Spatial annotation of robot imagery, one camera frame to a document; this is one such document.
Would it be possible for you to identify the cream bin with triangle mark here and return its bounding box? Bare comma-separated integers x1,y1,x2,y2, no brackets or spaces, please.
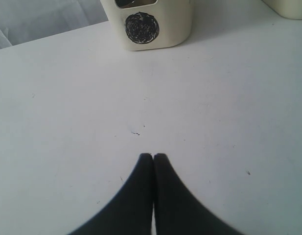
262,0,302,20

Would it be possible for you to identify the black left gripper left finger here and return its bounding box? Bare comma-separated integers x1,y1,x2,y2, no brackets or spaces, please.
71,153,154,235

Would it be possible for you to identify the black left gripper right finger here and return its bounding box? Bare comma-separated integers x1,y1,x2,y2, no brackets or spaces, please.
154,153,241,235

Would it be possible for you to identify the cream bin with circle mark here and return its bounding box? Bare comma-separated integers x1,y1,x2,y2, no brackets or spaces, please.
101,0,194,51

